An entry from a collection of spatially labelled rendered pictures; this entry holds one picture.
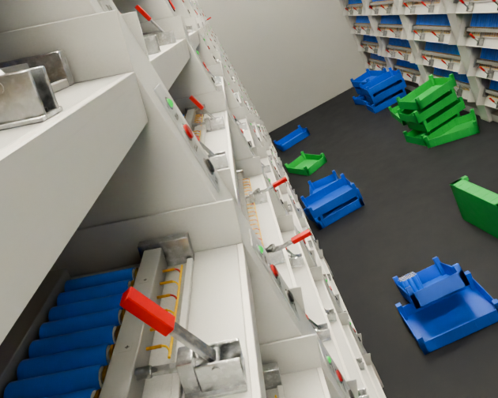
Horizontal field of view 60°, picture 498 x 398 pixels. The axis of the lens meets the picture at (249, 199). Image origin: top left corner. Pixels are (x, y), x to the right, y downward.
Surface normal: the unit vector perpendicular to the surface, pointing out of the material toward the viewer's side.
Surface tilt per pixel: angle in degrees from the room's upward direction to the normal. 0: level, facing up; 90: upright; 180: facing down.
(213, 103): 90
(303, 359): 90
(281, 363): 90
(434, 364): 0
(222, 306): 18
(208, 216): 90
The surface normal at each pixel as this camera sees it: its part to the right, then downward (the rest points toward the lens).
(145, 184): 0.07, 0.38
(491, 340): -0.48, -0.80
